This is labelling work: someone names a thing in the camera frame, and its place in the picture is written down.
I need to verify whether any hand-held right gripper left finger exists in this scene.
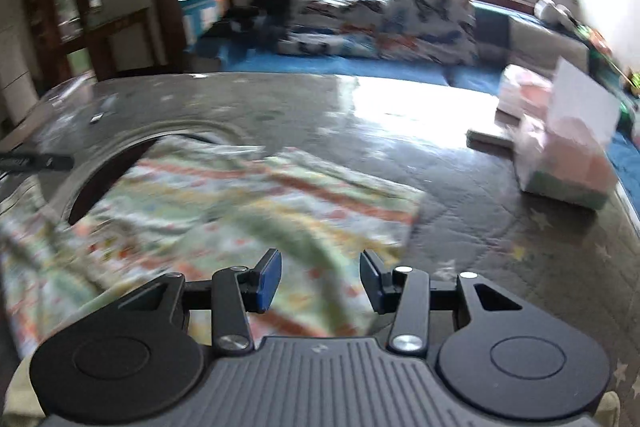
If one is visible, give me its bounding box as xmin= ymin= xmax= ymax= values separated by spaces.
xmin=117 ymin=249 xmax=284 ymax=356

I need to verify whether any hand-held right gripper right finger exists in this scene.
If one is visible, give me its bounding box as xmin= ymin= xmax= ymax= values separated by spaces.
xmin=359 ymin=249 xmax=524 ymax=354

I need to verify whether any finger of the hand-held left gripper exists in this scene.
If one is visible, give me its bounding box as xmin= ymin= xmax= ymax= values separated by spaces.
xmin=0 ymin=151 xmax=76 ymax=173

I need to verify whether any striped colourful garment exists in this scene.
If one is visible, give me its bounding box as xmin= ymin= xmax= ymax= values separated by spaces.
xmin=0 ymin=134 xmax=426 ymax=359

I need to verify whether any wooden glass cabinet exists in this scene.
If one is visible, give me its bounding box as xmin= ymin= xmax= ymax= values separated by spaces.
xmin=21 ymin=0 xmax=112 ymax=84

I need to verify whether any flat grey book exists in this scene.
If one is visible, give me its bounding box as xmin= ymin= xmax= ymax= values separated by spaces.
xmin=467 ymin=126 xmax=522 ymax=151

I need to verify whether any blue plastic box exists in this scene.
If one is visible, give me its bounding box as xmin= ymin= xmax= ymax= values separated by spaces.
xmin=179 ymin=0 xmax=227 ymax=45

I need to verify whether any blue sofa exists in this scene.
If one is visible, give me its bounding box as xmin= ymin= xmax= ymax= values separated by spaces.
xmin=189 ymin=0 xmax=640 ymax=188

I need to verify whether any pink green tissue pack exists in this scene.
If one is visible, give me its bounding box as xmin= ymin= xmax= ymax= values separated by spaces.
xmin=514 ymin=109 xmax=619 ymax=211

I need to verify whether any printed folded blanket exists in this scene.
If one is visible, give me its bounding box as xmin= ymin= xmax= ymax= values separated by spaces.
xmin=276 ymin=0 xmax=478 ymax=66

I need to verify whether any black bag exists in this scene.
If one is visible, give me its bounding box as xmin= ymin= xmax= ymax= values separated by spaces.
xmin=249 ymin=0 xmax=297 ymax=38

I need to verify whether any white paper sheet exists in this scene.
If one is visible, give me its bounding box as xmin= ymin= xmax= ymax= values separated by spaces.
xmin=546 ymin=57 xmax=622 ymax=145

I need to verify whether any grey cushion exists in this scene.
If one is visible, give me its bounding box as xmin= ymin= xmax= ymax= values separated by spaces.
xmin=506 ymin=14 xmax=592 ymax=70

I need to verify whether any white plush toy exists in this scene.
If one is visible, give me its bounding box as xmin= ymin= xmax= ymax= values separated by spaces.
xmin=533 ymin=0 xmax=575 ymax=26

